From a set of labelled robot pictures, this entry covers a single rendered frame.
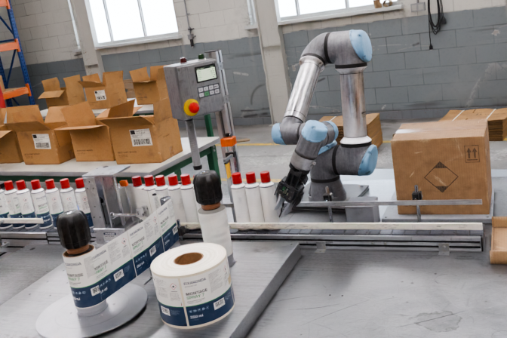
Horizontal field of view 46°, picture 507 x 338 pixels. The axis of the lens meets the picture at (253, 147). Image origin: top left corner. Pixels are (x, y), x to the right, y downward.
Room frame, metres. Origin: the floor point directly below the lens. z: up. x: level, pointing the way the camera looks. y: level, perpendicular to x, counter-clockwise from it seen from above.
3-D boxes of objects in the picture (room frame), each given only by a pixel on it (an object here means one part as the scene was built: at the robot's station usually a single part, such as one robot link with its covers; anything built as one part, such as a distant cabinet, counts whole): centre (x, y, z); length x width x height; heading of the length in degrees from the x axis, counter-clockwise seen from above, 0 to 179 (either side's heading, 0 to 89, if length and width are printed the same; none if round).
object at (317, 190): (2.26, -0.26, 0.90); 0.15 x 0.15 x 0.10
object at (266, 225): (1.87, -0.14, 0.91); 1.07 x 0.01 x 0.02; 66
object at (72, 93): (6.95, 2.05, 0.97); 0.51 x 0.36 x 0.37; 152
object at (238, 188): (2.00, 0.07, 0.98); 0.05 x 0.05 x 0.20
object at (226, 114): (2.17, 0.09, 1.16); 0.04 x 0.04 x 0.67; 66
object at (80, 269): (1.55, 0.51, 1.04); 0.09 x 0.09 x 0.29
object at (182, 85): (2.14, 0.17, 1.38); 0.17 x 0.10 x 0.19; 121
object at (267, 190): (1.97, -0.02, 0.98); 0.05 x 0.05 x 0.20
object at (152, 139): (3.81, 0.66, 0.97); 0.51 x 0.39 x 0.37; 154
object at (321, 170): (2.26, -0.27, 1.02); 0.13 x 0.12 x 0.14; 59
